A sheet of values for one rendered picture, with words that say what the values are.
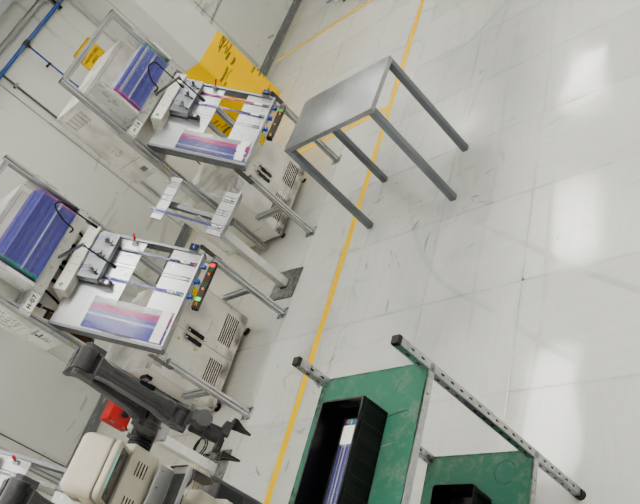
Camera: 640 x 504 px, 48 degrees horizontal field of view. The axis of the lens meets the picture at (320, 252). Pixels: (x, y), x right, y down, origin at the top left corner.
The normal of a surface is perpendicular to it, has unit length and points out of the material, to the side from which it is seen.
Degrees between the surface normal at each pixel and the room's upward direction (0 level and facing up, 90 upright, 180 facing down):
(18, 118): 90
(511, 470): 0
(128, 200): 89
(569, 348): 0
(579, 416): 0
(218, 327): 90
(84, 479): 43
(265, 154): 90
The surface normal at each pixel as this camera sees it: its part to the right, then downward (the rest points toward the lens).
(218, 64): 0.70, -0.25
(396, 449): -0.66, -0.58
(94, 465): -0.01, -0.59
